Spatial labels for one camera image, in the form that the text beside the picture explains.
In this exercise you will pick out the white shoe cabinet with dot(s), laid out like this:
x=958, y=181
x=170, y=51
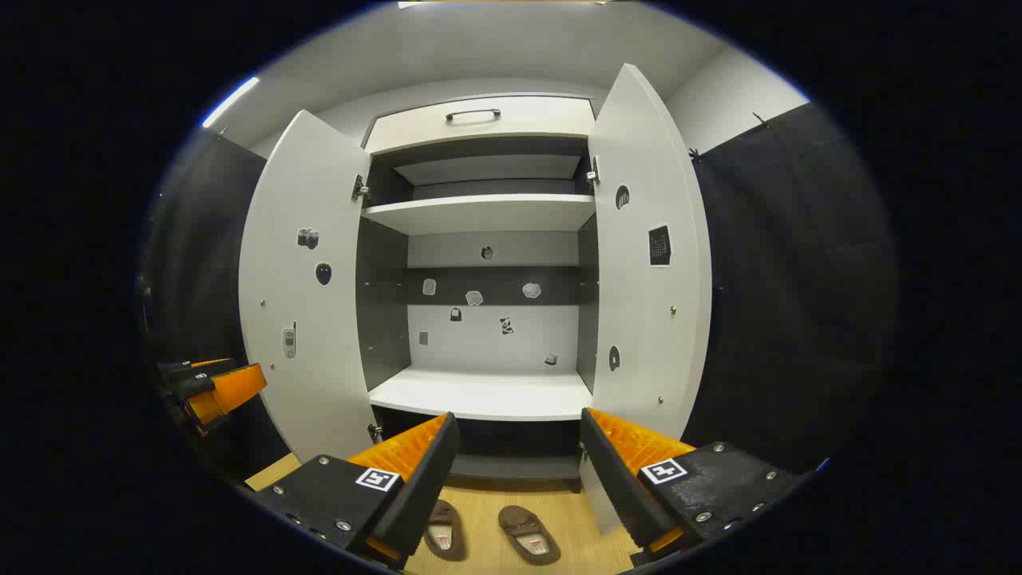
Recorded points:
x=383, y=319

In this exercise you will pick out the metal door hinge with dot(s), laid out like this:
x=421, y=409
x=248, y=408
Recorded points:
x=374, y=432
x=361, y=189
x=592, y=172

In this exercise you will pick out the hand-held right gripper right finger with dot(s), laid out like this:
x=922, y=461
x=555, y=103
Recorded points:
x=619, y=487

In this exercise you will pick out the brown fuzzy shoe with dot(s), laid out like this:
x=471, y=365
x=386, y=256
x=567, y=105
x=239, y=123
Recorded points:
x=528, y=537
x=445, y=531

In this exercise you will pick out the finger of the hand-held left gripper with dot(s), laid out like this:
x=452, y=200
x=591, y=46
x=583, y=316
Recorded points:
x=192, y=369
x=231, y=387

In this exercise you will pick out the white cabinet shelf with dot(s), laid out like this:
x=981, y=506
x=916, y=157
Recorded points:
x=479, y=214
x=479, y=395

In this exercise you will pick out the white cabinet door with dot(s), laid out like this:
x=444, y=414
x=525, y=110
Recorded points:
x=647, y=319
x=303, y=319

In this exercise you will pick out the white cabinet drawer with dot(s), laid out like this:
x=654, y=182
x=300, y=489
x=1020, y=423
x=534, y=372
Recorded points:
x=543, y=120

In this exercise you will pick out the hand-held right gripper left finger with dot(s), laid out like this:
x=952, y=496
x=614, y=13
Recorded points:
x=423, y=487

